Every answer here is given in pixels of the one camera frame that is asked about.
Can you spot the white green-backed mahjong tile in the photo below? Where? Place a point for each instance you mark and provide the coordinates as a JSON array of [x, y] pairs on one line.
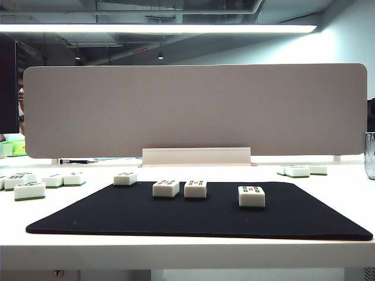
[[281, 170], [252, 199], [52, 181], [74, 179], [318, 170], [29, 192], [297, 172], [1, 183], [125, 179], [195, 191], [30, 176], [165, 190], [14, 183]]

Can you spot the metal bolt head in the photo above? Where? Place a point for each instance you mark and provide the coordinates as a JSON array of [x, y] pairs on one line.
[[57, 273]]

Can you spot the grey vented panel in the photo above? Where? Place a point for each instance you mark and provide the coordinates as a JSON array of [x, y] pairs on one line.
[[369, 274]]

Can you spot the yellow-green box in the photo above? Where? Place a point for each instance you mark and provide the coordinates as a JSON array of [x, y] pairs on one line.
[[19, 147]]

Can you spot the black monitor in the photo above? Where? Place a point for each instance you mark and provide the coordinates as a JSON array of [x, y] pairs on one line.
[[8, 85]]

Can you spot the black fabric mat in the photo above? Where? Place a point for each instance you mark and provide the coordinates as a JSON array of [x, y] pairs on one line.
[[190, 219]]

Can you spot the beige partition panel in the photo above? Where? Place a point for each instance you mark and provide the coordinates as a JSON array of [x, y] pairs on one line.
[[190, 111]]

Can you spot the clear glass container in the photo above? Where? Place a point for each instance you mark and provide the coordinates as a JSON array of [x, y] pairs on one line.
[[370, 158]]

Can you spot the person with glasses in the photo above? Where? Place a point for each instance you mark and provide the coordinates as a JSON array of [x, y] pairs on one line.
[[21, 93]]

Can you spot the black boxy device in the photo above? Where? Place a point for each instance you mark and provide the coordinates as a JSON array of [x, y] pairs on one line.
[[371, 115]]

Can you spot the pale green box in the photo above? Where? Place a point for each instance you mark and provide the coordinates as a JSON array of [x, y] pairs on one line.
[[6, 150]]

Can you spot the black blue-tipped screwdriver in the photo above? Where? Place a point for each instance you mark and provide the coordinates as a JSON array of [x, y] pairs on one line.
[[73, 161]]

